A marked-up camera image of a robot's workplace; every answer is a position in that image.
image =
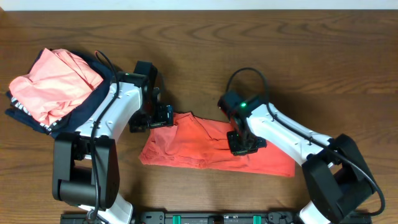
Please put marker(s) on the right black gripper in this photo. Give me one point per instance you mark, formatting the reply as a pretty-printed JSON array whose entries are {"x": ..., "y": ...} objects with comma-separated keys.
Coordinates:
[{"x": 237, "y": 150}]

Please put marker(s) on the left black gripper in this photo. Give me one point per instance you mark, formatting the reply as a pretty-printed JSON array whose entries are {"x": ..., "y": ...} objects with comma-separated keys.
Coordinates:
[{"x": 165, "y": 117}]

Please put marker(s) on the red-orange soccer t-shirt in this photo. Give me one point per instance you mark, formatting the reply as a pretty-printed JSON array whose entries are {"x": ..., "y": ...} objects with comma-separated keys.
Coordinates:
[{"x": 193, "y": 142}]

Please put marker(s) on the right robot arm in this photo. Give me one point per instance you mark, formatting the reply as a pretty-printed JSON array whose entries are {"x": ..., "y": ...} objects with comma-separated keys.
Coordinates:
[{"x": 337, "y": 177}]

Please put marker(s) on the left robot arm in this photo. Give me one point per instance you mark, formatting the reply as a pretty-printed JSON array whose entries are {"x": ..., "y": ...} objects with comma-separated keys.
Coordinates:
[{"x": 85, "y": 162}]

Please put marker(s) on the folded navy garment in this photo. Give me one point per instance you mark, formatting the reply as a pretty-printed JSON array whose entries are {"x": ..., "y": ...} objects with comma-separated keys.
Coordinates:
[{"x": 83, "y": 112}]

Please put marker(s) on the black white patterned garment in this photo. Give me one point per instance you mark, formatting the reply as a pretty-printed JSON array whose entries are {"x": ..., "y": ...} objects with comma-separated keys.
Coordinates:
[{"x": 19, "y": 112}]

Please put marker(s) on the folded pink shirt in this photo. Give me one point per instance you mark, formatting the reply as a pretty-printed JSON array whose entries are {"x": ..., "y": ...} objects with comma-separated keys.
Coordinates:
[{"x": 57, "y": 83}]

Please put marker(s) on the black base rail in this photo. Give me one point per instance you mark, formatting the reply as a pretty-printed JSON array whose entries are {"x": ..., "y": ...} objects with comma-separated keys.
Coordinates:
[{"x": 212, "y": 218}]

